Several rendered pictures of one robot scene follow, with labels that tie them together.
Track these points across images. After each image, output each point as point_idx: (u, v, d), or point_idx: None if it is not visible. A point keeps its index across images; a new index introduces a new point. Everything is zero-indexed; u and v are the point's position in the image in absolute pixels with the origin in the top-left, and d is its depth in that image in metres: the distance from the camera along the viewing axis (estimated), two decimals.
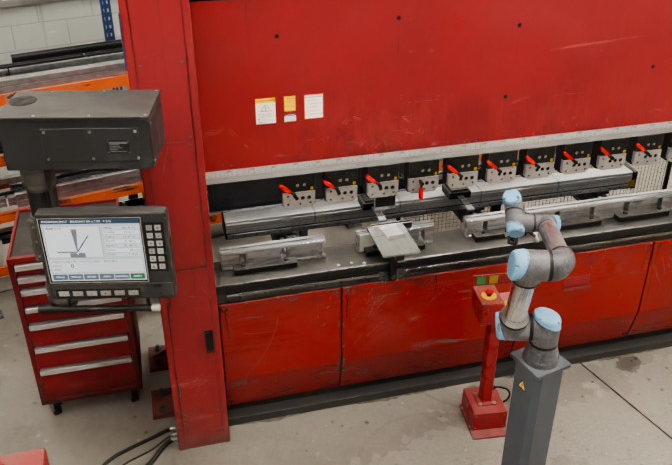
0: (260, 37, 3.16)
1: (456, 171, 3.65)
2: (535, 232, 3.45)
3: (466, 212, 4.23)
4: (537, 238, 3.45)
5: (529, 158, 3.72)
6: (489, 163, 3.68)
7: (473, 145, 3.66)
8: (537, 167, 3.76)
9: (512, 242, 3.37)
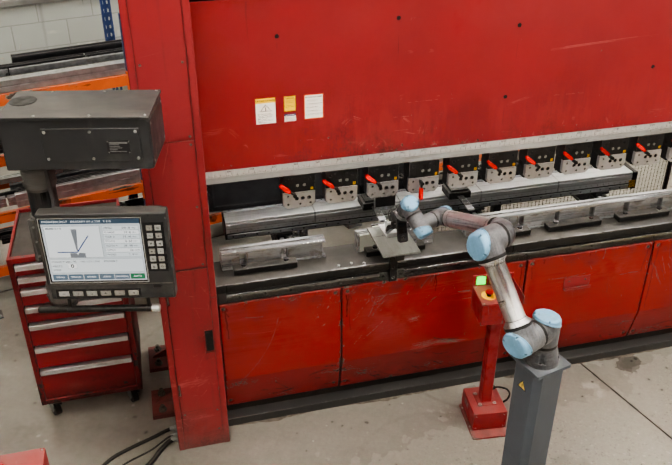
0: (260, 37, 3.16)
1: (456, 171, 3.65)
2: None
3: (466, 212, 4.23)
4: None
5: (529, 158, 3.72)
6: (489, 163, 3.68)
7: (473, 145, 3.66)
8: (537, 167, 3.76)
9: (404, 240, 3.56)
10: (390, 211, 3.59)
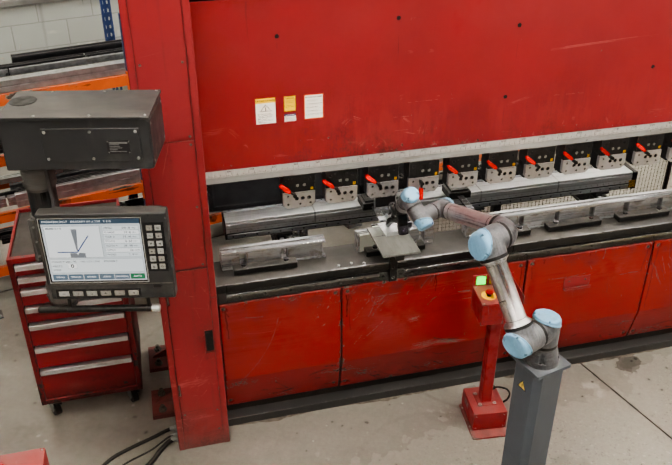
0: (260, 37, 3.16)
1: (456, 171, 3.65)
2: None
3: None
4: None
5: (529, 158, 3.72)
6: (489, 163, 3.68)
7: (473, 145, 3.66)
8: (537, 167, 3.76)
9: (404, 232, 3.54)
10: (390, 204, 3.57)
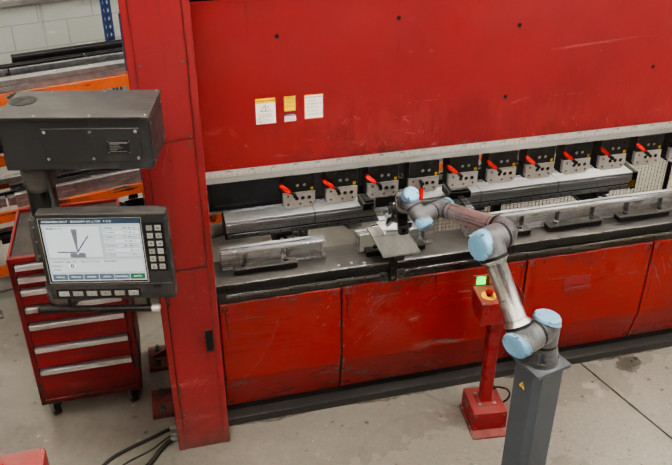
0: (260, 37, 3.16)
1: (456, 171, 3.65)
2: None
3: None
4: None
5: (529, 158, 3.72)
6: (489, 163, 3.68)
7: (473, 145, 3.66)
8: (537, 167, 3.76)
9: (404, 232, 3.54)
10: (390, 203, 3.57)
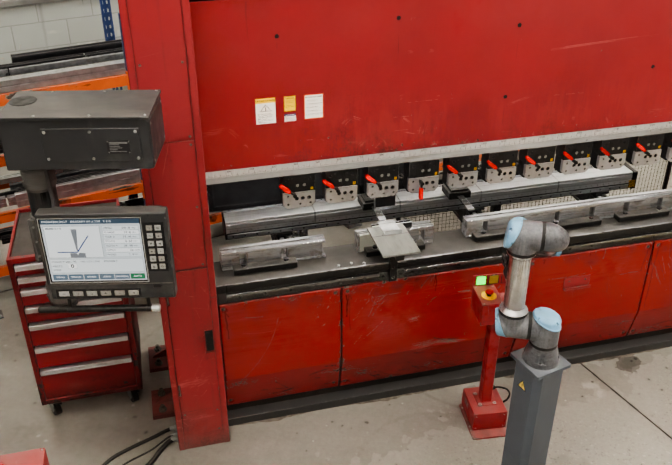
0: (260, 37, 3.16)
1: (456, 171, 3.65)
2: None
3: (466, 212, 4.23)
4: None
5: (529, 158, 3.72)
6: (489, 163, 3.68)
7: (473, 145, 3.66)
8: (537, 167, 3.76)
9: None
10: (503, 253, 3.59)
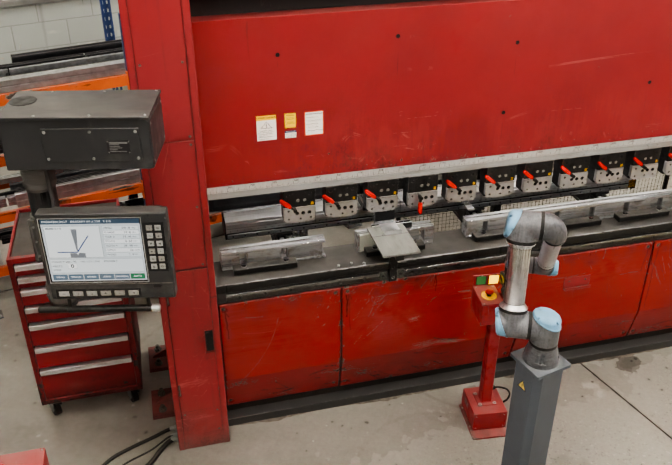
0: (261, 56, 3.19)
1: (455, 186, 3.69)
2: None
3: (466, 212, 4.23)
4: None
5: (527, 173, 3.76)
6: (487, 178, 3.72)
7: (472, 160, 3.70)
8: (535, 181, 3.80)
9: None
10: (501, 272, 3.65)
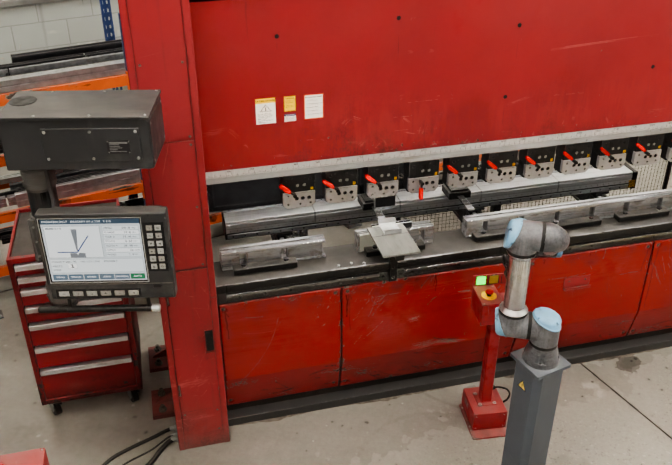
0: (260, 37, 3.16)
1: (456, 171, 3.66)
2: None
3: (466, 212, 4.23)
4: None
5: (529, 158, 3.72)
6: (489, 163, 3.68)
7: (473, 145, 3.66)
8: (537, 167, 3.76)
9: None
10: (504, 255, 3.59)
